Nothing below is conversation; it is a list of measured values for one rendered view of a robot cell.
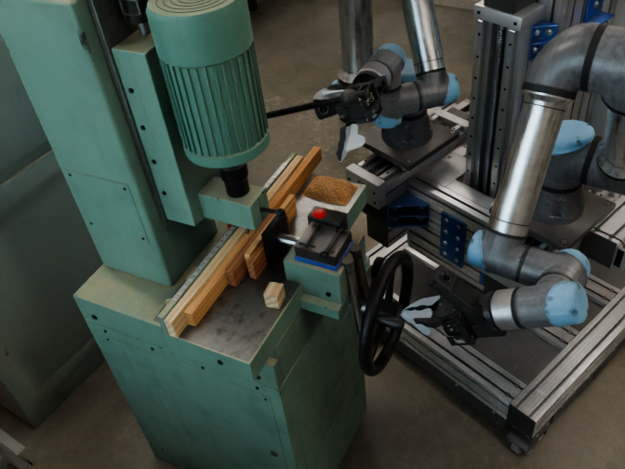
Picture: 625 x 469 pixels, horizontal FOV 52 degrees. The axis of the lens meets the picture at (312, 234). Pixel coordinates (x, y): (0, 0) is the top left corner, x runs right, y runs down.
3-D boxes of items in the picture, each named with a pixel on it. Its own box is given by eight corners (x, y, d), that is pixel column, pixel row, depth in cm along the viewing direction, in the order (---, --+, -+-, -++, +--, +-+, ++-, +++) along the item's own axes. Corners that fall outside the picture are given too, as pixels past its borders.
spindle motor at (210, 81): (243, 178, 123) (209, 22, 103) (167, 160, 130) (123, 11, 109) (285, 128, 135) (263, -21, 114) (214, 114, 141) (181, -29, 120)
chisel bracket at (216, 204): (256, 236, 142) (250, 207, 137) (204, 221, 148) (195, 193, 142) (272, 215, 147) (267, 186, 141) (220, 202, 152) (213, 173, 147)
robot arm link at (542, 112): (532, 8, 113) (458, 269, 125) (597, 18, 108) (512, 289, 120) (546, 19, 122) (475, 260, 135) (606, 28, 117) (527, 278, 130)
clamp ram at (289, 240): (295, 272, 144) (290, 242, 138) (266, 263, 147) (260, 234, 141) (312, 245, 150) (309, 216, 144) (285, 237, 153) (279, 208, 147)
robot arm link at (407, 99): (419, 124, 162) (419, 84, 154) (377, 133, 160) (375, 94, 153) (408, 109, 167) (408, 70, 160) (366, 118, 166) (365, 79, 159)
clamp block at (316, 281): (341, 306, 140) (339, 277, 134) (286, 289, 145) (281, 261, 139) (367, 261, 149) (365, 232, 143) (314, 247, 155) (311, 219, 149)
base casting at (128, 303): (278, 392, 144) (272, 368, 138) (82, 319, 166) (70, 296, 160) (357, 259, 173) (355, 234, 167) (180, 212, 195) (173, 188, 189)
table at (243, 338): (295, 398, 128) (291, 381, 123) (169, 352, 139) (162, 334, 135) (402, 209, 166) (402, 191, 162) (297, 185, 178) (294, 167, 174)
